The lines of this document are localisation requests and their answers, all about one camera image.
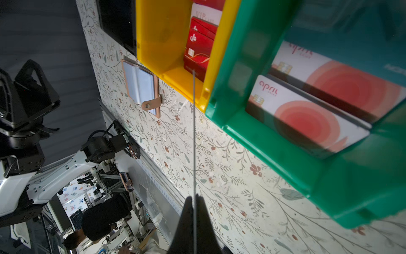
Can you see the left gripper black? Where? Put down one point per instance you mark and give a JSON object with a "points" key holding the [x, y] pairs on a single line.
{"points": [[25, 101]]}

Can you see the teal card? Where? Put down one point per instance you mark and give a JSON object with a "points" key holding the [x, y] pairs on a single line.
{"points": [[194, 162]]}

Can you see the white red circle card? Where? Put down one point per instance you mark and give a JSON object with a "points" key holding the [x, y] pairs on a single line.
{"points": [[358, 93], [302, 119]]}

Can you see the green plastic bin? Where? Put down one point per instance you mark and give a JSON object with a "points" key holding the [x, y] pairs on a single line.
{"points": [[355, 186]]}

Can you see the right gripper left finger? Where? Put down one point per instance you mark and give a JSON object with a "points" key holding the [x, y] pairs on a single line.
{"points": [[182, 242]]}

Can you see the person with dark hair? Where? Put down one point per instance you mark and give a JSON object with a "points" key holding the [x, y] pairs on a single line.
{"points": [[99, 221]]}

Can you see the yellow plastic bin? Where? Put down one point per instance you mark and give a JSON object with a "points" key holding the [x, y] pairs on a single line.
{"points": [[161, 36]]}

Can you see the red VIP card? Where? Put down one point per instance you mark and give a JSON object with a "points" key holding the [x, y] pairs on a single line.
{"points": [[199, 44]]}

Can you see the black plastic bin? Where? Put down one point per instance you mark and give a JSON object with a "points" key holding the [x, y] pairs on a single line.
{"points": [[118, 19]]}

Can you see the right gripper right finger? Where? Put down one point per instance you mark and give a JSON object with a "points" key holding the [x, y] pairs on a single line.
{"points": [[206, 241]]}

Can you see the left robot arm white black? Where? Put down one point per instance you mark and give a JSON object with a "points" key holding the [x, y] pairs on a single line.
{"points": [[27, 183]]}

